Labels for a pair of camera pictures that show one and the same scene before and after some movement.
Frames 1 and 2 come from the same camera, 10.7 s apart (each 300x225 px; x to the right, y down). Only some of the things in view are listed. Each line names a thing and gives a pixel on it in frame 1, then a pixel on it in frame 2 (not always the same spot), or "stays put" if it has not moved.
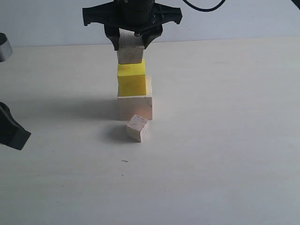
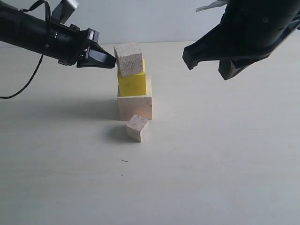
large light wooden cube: (127, 107) stays put
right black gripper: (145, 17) -> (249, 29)
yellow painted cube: (131, 79) stays put
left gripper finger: (12, 133) -> (64, 42)
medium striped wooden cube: (131, 47) -> (129, 58)
